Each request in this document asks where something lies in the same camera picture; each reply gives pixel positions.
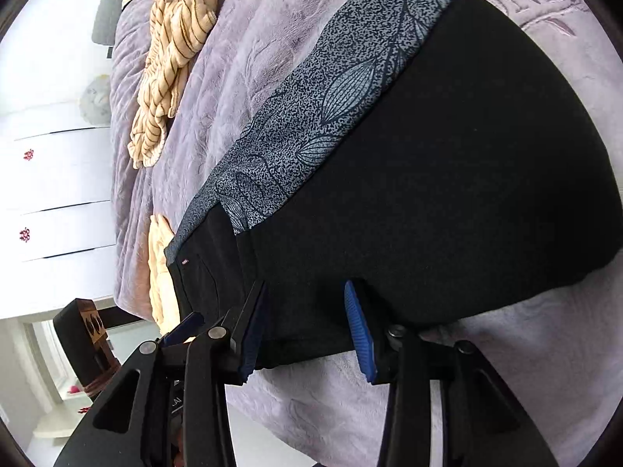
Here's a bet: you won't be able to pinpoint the grey speckled plush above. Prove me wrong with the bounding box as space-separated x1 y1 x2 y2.
79 74 114 128

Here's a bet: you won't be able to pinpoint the cream striped cloth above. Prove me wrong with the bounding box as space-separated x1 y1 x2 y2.
121 0 231 169

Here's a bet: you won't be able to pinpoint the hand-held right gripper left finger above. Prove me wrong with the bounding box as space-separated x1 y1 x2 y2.
53 279 270 467

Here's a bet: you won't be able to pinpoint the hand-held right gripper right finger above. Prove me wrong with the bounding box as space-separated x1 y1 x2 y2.
343 279 560 467

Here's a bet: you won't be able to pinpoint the white drawer cabinet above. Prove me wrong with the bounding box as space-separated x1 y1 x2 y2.
0 102 116 319

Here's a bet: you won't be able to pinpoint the lavender plush blanket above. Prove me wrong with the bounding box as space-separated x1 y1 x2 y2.
109 0 623 467

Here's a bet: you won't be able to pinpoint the black pants with patterned stripes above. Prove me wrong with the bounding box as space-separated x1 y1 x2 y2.
164 0 623 371

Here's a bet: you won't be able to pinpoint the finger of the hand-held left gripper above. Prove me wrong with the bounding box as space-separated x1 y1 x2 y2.
163 312 206 346

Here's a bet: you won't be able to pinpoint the dark wooden chair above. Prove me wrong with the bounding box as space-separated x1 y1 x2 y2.
52 298 123 400

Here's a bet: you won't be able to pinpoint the grey pillow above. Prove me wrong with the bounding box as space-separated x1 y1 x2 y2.
92 0 164 50

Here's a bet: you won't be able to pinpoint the pale yellow cloth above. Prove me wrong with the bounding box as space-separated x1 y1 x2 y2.
146 213 180 328

